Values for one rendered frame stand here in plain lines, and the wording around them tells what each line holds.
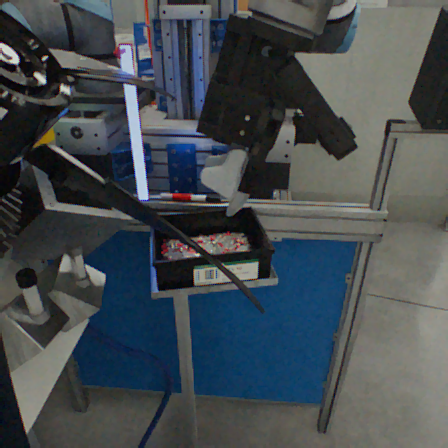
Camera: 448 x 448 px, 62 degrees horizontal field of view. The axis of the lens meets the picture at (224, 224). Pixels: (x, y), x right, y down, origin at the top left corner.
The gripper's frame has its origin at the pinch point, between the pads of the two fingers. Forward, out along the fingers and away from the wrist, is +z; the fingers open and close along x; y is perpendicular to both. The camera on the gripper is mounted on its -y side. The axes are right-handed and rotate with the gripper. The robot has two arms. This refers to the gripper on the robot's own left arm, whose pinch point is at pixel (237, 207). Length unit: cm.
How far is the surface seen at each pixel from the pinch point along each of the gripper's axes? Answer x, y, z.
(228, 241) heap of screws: -23.6, -3.4, 20.2
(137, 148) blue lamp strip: -34.3, 20.7, 11.4
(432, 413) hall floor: -45, -97, 78
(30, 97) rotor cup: 11.0, 20.2, -9.5
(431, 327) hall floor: -88, -112, 73
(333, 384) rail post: -35, -50, 65
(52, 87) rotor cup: 7.2, 20.2, -9.6
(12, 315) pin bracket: 14.0, 19.7, 12.8
